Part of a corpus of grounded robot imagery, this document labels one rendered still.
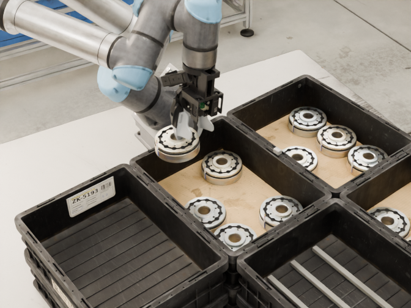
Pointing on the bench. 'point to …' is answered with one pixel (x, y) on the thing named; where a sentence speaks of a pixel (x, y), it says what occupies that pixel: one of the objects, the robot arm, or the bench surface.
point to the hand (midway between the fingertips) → (187, 134)
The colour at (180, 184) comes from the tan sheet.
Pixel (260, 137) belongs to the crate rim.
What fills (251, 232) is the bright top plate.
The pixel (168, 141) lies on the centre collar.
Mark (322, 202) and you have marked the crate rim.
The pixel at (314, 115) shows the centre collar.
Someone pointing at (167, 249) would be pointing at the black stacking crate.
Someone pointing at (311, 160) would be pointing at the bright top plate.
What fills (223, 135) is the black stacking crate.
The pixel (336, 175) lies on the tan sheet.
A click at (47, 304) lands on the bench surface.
